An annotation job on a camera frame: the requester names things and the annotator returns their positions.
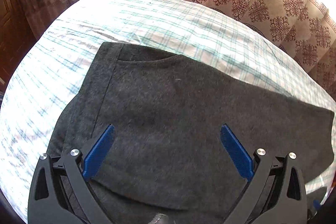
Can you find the dark grey pants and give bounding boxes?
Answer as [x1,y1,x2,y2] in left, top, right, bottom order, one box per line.
[49,42,335,224]

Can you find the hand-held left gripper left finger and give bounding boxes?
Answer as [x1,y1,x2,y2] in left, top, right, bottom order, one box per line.
[28,124,116,224]

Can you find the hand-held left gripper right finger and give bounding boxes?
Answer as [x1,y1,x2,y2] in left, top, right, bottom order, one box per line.
[220,124,308,224]

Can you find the brown wooden door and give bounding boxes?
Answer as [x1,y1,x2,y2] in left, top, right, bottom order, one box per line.
[0,0,36,98]

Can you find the bed with plaid sheet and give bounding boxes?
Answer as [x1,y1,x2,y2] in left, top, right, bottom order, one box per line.
[0,0,336,224]

